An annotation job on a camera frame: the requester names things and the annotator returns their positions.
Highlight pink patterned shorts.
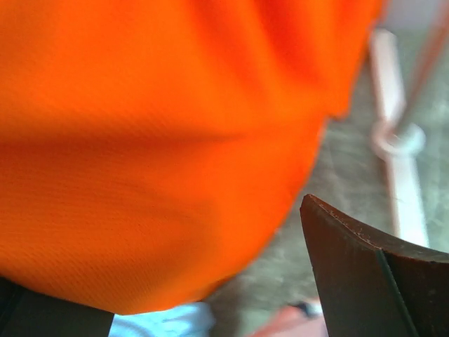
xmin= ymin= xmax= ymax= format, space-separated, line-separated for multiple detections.
xmin=249 ymin=299 xmax=328 ymax=337

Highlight orange shorts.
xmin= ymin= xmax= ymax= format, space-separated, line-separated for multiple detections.
xmin=1 ymin=1 xmax=383 ymax=315

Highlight light blue shorts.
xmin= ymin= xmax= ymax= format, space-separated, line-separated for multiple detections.
xmin=109 ymin=302 xmax=215 ymax=337

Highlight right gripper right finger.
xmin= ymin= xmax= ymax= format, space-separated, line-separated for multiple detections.
xmin=300 ymin=194 xmax=448 ymax=336

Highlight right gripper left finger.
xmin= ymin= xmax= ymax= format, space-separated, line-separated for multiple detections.
xmin=1 ymin=278 xmax=114 ymax=337

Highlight white clothes rack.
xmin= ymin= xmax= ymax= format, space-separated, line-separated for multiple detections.
xmin=368 ymin=0 xmax=449 ymax=249

